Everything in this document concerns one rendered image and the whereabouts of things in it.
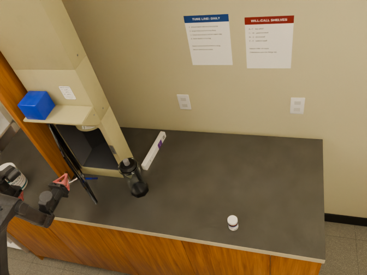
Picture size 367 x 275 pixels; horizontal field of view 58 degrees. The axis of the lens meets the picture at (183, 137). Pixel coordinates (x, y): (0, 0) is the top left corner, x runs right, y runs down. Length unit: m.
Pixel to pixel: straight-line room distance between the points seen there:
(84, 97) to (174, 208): 0.72
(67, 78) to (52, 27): 0.25
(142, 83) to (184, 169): 0.55
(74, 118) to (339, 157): 1.52
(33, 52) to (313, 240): 1.45
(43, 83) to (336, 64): 1.33
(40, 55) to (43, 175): 0.95
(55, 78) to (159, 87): 0.64
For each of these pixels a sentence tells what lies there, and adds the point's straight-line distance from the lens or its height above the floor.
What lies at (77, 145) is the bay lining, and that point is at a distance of 2.00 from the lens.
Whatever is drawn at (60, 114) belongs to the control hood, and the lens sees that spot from 1.62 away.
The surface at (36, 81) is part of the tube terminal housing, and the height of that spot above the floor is 1.65.
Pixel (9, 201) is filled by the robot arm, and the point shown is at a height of 1.56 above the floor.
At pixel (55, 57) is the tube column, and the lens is 1.48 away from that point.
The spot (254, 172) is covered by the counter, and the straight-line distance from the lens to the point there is 1.85.
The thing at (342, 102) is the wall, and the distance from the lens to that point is 1.88.
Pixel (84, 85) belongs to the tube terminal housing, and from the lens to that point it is 1.52.
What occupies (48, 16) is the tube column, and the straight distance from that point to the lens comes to 1.37.
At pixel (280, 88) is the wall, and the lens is 1.81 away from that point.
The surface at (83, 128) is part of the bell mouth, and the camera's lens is 1.77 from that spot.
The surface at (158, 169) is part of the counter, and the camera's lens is 1.95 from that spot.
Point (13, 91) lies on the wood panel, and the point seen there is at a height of 1.61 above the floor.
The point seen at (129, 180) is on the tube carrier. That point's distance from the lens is 1.76.
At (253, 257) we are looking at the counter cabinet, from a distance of 1.80.
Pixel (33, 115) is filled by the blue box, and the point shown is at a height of 1.54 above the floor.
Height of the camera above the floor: 2.43
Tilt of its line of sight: 46 degrees down
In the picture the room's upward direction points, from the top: 15 degrees counter-clockwise
